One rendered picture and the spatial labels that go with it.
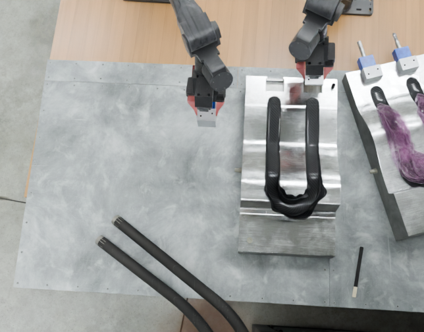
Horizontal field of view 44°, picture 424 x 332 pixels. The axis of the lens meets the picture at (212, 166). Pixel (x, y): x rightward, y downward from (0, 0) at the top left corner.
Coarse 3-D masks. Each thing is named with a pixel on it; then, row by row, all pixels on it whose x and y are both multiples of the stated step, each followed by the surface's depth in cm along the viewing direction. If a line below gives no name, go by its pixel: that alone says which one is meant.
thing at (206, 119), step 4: (212, 108) 143; (200, 112) 141; (204, 112) 141; (208, 112) 141; (212, 112) 141; (200, 116) 142; (204, 116) 141; (208, 116) 141; (212, 116) 141; (216, 116) 145; (200, 120) 141; (204, 120) 141; (208, 120) 140; (212, 120) 140; (216, 120) 146; (200, 124) 144; (204, 124) 144; (208, 124) 144; (212, 124) 143
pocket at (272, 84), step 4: (268, 80) 152; (272, 80) 152; (276, 80) 152; (280, 80) 152; (268, 84) 153; (272, 84) 153; (276, 84) 153; (280, 84) 152; (268, 88) 152; (272, 88) 152; (276, 88) 152; (280, 88) 152
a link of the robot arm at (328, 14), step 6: (312, 0) 122; (318, 0) 121; (324, 0) 121; (330, 0) 121; (336, 0) 120; (306, 6) 123; (312, 6) 122; (318, 6) 122; (324, 6) 121; (330, 6) 121; (336, 6) 121; (318, 12) 123; (324, 12) 122; (330, 12) 121; (330, 18) 123
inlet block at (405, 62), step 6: (396, 42) 155; (402, 48) 153; (408, 48) 153; (396, 54) 153; (402, 54) 153; (408, 54) 153; (396, 60) 154; (402, 60) 151; (408, 60) 151; (414, 60) 151; (402, 66) 150; (408, 66) 150; (414, 66) 150; (402, 72) 152
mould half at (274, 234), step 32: (256, 96) 149; (288, 96) 149; (320, 96) 148; (256, 128) 147; (288, 128) 147; (320, 128) 146; (256, 160) 142; (288, 160) 142; (320, 160) 142; (256, 192) 137; (288, 192) 137; (256, 224) 143; (288, 224) 142; (320, 224) 142; (320, 256) 142
